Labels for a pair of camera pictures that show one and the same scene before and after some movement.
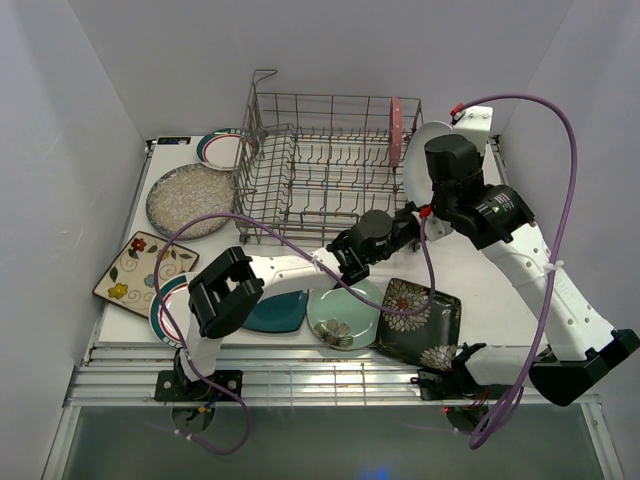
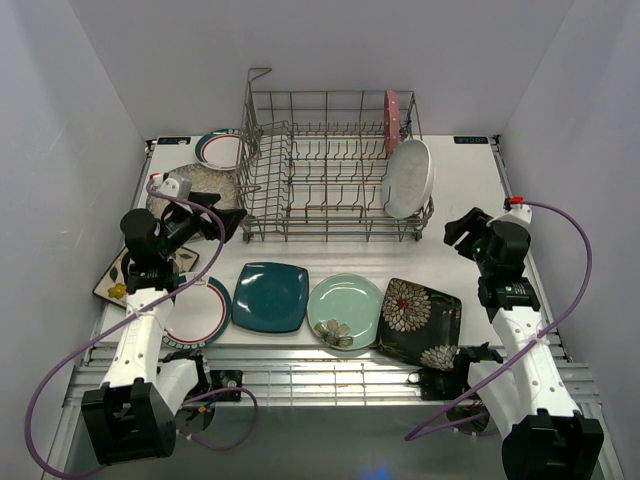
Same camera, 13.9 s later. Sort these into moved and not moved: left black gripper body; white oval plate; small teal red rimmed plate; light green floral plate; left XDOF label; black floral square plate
Moved: left black gripper body; white oval plate
Not moved: small teal red rimmed plate; left XDOF label; light green floral plate; black floral square plate
